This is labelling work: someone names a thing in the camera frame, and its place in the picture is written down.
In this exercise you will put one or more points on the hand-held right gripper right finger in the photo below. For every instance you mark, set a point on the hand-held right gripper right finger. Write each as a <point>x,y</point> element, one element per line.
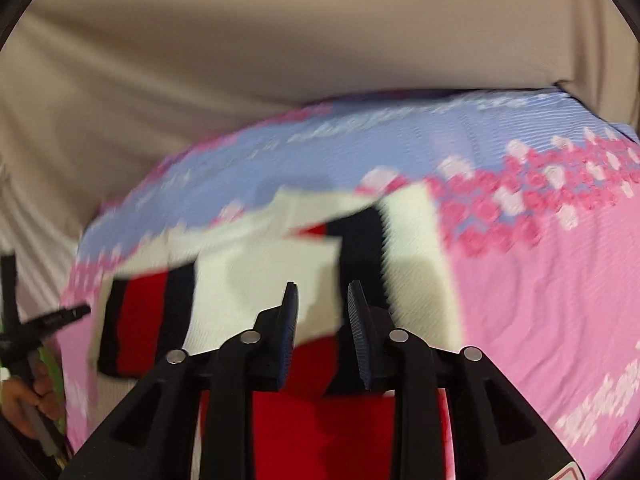
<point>359,330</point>

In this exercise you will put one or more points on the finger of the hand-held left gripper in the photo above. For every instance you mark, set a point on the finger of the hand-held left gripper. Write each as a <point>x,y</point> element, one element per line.
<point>62,317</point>

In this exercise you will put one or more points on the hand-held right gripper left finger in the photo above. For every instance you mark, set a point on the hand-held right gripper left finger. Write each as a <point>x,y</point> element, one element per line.
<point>289,325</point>

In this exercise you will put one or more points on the red white black striped garment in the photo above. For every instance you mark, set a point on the red white black striped garment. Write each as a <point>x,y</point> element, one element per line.
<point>240,280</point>

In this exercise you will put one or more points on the person's left hand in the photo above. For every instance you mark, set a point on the person's left hand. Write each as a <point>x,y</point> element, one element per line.
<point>30,400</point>

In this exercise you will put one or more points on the pink and blue printed blanket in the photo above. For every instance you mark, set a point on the pink and blue printed blanket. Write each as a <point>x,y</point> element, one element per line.
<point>525,270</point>

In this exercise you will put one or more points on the beige bed sheet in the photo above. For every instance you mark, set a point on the beige bed sheet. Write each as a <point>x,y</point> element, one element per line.
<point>210,70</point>

